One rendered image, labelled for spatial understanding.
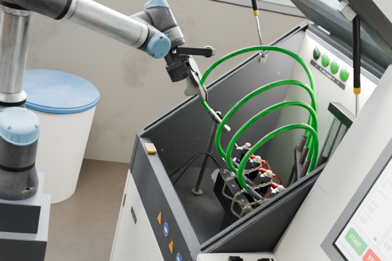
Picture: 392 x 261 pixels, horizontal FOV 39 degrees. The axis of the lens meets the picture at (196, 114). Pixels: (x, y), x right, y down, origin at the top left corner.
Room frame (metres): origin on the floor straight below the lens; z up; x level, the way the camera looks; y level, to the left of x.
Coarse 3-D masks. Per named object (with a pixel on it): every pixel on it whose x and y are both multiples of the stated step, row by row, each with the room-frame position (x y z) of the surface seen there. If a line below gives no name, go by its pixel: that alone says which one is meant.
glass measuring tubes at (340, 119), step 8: (336, 104) 1.67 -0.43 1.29; (336, 112) 1.64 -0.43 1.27; (344, 112) 1.61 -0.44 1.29; (328, 120) 1.67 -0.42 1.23; (336, 120) 1.63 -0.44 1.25; (344, 120) 1.59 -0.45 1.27; (352, 120) 1.56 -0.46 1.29; (328, 128) 1.66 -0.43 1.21; (336, 128) 1.63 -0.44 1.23; (344, 128) 1.60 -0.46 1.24; (328, 136) 1.67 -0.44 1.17; (336, 136) 1.64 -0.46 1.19; (320, 144) 1.66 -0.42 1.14; (328, 144) 1.63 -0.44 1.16; (336, 144) 1.60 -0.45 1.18; (320, 152) 1.66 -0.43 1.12; (328, 152) 1.63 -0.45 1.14; (320, 160) 1.64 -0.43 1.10
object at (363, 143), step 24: (384, 72) 1.30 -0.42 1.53; (384, 96) 1.26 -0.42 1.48; (360, 120) 1.28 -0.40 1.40; (384, 120) 1.22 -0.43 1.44; (360, 144) 1.23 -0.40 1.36; (384, 144) 1.18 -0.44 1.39; (336, 168) 1.25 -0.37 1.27; (360, 168) 1.19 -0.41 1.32; (312, 192) 1.26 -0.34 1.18; (336, 192) 1.20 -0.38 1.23; (312, 216) 1.21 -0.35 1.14; (336, 216) 1.16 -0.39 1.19; (288, 240) 1.23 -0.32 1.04; (312, 240) 1.17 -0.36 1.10
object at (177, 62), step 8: (176, 48) 1.71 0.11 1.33; (168, 56) 1.70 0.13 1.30; (176, 56) 1.70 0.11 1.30; (184, 56) 1.70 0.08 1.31; (168, 64) 1.70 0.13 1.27; (176, 64) 1.67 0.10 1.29; (184, 64) 1.67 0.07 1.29; (192, 64) 1.69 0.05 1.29; (168, 72) 1.67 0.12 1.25; (176, 72) 1.67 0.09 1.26; (184, 72) 1.67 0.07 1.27; (176, 80) 1.66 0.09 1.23
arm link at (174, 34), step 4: (172, 28) 1.71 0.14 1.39; (176, 28) 1.72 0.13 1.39; (164, 32) 1.70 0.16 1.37; (168, 32) 1.70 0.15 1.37; (172, 32) 1.71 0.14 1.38; (176, 32) 1.71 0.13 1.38; (180, 32) 1.73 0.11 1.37; (168, 36) 1.70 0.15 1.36; (172, 36) 1.70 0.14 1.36; (176, 36) 1.70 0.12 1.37; (180, 36) 1.72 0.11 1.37; (172, 40) 1.69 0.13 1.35; (176, 40) 1.70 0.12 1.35
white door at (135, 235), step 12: (132, 180) 1.74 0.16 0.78; (132, 192) 1.71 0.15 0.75; (132, 204) 1.68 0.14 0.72; (132, 216) 1.65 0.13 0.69; (144, 216) 1.55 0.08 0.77; (120, 228) 1.75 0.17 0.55; (132, 228) 1.63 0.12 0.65; (144, 228) 1.53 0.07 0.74; (120, 240) 1.72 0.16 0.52; (132, 240) 1.60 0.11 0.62; (144, 240) 1.50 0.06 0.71; (120, 252) 1.70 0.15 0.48; (132, 252) 1.58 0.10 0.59; (144, 252) 1.48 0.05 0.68; (156, 252) 1.39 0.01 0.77
